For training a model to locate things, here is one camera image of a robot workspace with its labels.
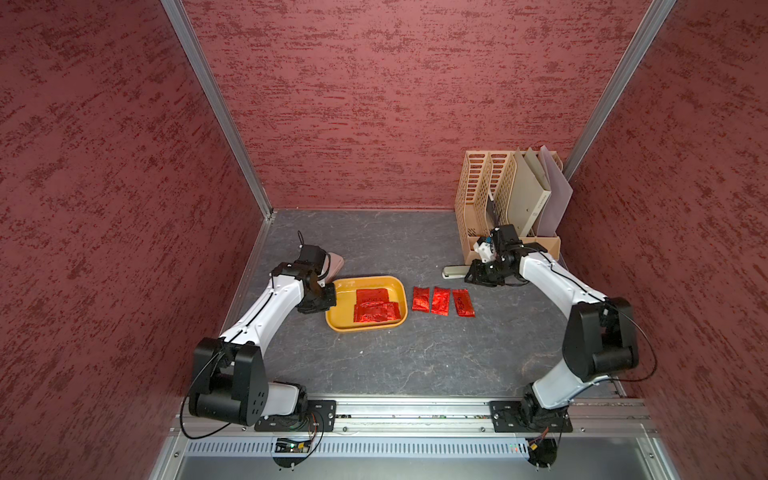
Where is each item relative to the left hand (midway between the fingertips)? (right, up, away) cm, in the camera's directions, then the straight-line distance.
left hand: (326, 311), depth 84 cm
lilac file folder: (+72, +35, +7) cm, 81 cm away
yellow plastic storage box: (+4, -4, +6) cm, 8 cm away
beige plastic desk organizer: (+55, +46, +26) cm, 76 cm away
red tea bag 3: (+29, +1, +10) cm, 30 cm away
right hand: (+43, +7, +5) cm, 43 cm away
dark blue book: (+57, +31, +26) cm, 70 cm away
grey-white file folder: (+64, +37, +10) cm, 74 cm away
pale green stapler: (+41, +9, +17) cm, 46 cm away
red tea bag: (+12, +3, +8) cm, 15 cm away
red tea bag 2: (+14, -2, +5) cm, 15 cm away
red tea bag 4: (+35, 0, +11) cm, 37 cm away
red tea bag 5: (+42, 0, +11) cm, 44 cm away
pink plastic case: (-1, +12, +17) cm, 21 cm away
